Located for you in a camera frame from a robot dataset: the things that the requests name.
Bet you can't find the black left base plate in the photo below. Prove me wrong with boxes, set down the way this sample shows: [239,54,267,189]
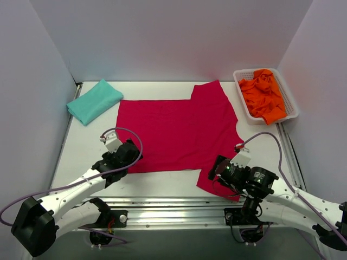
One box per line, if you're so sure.
[106,210,128,229]

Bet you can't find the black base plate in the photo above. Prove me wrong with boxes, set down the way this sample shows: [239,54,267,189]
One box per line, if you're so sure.
[106,210,128,229]
[224,207,268,226]

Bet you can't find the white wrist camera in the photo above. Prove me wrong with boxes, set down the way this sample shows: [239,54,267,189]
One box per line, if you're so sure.
[99,129,123,153]
[230,144,252,168]

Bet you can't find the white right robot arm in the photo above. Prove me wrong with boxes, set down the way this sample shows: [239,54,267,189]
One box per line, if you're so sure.
[208,153,346,251]

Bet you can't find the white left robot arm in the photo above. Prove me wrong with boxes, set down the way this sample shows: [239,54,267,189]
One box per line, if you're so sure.
[11,139,143,257]

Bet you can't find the white plastic basket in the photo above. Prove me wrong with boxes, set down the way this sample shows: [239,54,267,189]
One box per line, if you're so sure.
[233,68,299,125]

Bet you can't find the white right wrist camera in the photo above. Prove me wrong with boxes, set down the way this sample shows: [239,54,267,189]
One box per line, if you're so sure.
[230,144,252,168]

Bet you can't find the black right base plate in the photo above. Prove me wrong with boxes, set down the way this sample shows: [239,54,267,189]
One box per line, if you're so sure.
[224,207,268,226]

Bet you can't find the folded teal t shirt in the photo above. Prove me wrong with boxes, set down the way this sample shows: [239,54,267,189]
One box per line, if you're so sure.
[67,79,124,126]

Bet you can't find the orange t shirts pile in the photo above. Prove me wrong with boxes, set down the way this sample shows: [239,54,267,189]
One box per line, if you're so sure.
[239,69,287,125]

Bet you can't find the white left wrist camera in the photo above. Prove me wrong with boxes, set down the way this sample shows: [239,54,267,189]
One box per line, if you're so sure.
[99,129,123,153]

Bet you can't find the aluminium frame rails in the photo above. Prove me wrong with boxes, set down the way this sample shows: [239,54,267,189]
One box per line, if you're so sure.
[21,83,334,260]

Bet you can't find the red t shirt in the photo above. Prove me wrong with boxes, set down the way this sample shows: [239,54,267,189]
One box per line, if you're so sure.
[116,81,242,201]

